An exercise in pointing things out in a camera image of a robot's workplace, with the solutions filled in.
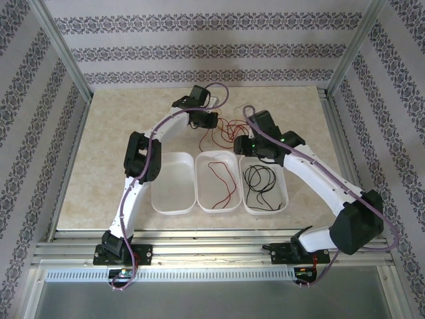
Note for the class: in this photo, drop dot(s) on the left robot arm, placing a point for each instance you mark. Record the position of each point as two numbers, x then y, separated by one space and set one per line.
133 156

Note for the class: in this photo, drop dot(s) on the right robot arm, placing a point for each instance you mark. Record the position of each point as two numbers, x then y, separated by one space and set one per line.
318 179

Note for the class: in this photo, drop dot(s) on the white plastic tray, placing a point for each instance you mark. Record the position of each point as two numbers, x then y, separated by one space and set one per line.
217 156
280 186
172 186

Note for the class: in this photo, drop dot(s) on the small circuit board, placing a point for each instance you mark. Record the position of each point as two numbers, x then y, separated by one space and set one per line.
305 272
124 273

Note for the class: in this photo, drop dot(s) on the grey metal panel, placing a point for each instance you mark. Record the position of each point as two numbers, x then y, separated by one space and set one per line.
212 300

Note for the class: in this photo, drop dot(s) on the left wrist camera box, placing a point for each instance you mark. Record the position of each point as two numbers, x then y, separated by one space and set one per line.
214 101

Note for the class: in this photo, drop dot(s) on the aluminium side rail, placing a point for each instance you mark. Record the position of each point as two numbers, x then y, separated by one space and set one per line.
332 133
71 166

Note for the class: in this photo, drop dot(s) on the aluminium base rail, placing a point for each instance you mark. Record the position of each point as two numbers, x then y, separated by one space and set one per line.
216 247

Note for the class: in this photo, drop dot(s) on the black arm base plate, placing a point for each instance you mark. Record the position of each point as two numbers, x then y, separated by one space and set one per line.
279 256
144 254

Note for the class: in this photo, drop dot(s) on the aluminium corner post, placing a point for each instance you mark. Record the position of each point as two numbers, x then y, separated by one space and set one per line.
63 50
355 46

